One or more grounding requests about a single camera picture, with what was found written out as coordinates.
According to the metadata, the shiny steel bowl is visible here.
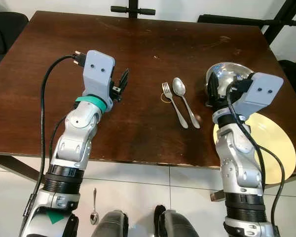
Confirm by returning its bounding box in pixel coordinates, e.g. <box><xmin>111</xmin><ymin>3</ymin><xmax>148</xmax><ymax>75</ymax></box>
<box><xmin>205</xmin><ymin>61</ymin><xmax>255</xmax><ymax>107</ymax></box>

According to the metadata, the black horizontal bar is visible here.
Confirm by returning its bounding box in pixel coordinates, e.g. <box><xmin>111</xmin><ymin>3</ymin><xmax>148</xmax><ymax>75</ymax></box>
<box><xmin>197</xmin><ymin>13</ymin><xmax>296</xmax><ymax>28</ymax></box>

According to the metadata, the yellow rubber band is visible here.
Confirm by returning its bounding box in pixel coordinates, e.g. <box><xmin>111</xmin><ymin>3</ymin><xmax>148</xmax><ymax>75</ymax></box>
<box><xmin>160</xmin><ymin>93</ymin><xmax>173</xmax><ymax>104</ymax></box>

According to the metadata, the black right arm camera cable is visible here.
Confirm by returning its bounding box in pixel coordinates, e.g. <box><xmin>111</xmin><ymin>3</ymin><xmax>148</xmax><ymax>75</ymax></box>
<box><xmin>226</xmin><ymin>79</ymin><xmax>267</xmax><ymax>191</ymax></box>

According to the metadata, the large silver spoon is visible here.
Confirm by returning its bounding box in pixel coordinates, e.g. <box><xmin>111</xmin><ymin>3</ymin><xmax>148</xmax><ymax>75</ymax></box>
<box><xmin>172</xmin><ymin>77</ymin><xmax>201</xmax><ymax>129</ymax></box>

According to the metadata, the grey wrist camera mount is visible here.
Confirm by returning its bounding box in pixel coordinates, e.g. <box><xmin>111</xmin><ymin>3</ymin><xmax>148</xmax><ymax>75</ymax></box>
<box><xmin>83</xmin><ymin>50</ymin><xmax>115</xmax><ymax>100</ymax></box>
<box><xmin>235</xmin><ymin>73</ymin><xmax>285</xmax><ymax>120</ymax></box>

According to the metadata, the black bag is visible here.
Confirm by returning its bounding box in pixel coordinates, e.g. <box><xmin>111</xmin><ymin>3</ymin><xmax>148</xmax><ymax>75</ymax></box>
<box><xmin>278</xmin><ymin>59</ymin><xmax>296</xmax><ymax>108</ymax></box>

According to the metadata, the black stand with handlebar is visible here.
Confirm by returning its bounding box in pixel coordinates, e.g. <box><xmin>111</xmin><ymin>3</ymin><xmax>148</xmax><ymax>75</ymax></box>
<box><xmin>111</xmin><ymin>0</ymin><xmax>156</xmax><ymax>20</ymax></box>

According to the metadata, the dark left robot leg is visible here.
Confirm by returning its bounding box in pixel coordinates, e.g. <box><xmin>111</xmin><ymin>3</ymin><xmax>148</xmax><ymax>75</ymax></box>
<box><xmin>91</xmin><ymin>209</ymin><xmax>129</xmax><ymax>237</ymax></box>

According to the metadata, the dark robot leg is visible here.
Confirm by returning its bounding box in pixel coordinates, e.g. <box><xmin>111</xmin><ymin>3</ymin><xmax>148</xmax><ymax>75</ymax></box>
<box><xmin>154</xmin><ymin>204</ymin><xmax>201</xmax><ymax>237</ymax></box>
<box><xmin>91</xmin><ymin>209</ymin><xmax>129</xmax><ymax>237</ymax></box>

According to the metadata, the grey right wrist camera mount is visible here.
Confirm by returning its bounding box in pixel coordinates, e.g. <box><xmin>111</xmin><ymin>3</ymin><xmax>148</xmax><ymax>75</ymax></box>
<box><xmin>235</xmin><ymin>73</ymin><xmax>285</xmax><ymax>120</ymax></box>

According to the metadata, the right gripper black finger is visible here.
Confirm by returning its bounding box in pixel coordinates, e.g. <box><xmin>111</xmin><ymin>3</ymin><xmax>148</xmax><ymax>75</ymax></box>
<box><xmin>206</xmin><ymin>81</ymin><xmax>219</xmax><ymax>106</ymax></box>

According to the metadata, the small silver spoon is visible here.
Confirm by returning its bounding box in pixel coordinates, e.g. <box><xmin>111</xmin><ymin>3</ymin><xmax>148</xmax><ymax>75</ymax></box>
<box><xmin>89</xmin><ymin>187</ymin><xmax>100</xmax><ymax>226</ymax></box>

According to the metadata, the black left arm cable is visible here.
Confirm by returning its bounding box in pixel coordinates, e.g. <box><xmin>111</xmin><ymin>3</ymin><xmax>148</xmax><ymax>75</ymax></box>
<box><xmin>34</xmin><ymin>51</ymin><xmax>87</xmax><ymax>208</ymax></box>

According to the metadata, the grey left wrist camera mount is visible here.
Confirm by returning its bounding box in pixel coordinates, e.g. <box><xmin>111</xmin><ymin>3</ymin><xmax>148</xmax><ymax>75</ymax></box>
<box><xmin>83</xmin><ymin>50</ymin><xmax>115</xmax><ymax>100</ymax></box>

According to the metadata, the silver fork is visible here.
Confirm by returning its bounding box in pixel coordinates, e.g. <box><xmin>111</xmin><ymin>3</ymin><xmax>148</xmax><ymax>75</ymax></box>
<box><xmin>161</xmin><ymin>82</ymin><xmax>189</xmax><ymax>129</ymax></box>

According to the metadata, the pale yellow plate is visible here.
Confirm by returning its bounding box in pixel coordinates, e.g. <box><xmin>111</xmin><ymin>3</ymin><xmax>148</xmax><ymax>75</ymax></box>
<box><xmin>213</xmin><ymin>112</ymin><xmax>296</xmax><ymax>185</ymax></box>

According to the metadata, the black chair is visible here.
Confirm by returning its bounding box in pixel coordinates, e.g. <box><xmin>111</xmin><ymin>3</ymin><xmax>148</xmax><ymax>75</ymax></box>
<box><xmin>0</xmin><ymin>12</ymin><xmax>30</xmax><ymax>66</ymax></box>

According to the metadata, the black looping right arm cable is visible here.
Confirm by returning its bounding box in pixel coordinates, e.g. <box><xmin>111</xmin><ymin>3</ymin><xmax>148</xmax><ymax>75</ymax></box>
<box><xmin>257</xmin><ymin>144</ymin><xmax>287</xmax><ymax>237</ymax></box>

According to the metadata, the black slanted pole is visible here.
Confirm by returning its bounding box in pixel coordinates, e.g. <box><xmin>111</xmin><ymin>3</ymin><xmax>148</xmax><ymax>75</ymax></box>
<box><xmin>263</xmin><ymin>0</ymin><xmax>296</xmax><ymax>46</ymax></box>

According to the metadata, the dark right robot leg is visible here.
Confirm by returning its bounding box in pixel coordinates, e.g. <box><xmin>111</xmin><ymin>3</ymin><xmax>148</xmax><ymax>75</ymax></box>
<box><xmin>154</xmin><ymin>204</ymin><xmax>201</xmax><ymax>237</ymax></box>

